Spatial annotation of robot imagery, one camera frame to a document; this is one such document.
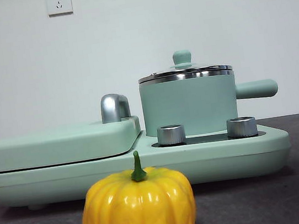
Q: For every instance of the silver control knob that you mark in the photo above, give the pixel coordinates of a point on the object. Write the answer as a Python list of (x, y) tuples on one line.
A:
[(171, 135), (242, 127)]

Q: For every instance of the yellow toy pumpkin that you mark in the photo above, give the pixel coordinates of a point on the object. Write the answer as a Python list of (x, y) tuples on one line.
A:
[(138, 211)]

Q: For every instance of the glass lid with green knob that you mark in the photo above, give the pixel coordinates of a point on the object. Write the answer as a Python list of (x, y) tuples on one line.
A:
[(181, 57)]

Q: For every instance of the white wall socket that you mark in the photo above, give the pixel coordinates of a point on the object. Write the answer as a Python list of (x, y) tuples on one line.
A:
[(59, 3)]

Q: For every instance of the mint green breakfast maker base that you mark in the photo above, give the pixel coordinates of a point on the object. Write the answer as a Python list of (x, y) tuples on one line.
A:
[(201, 163)]

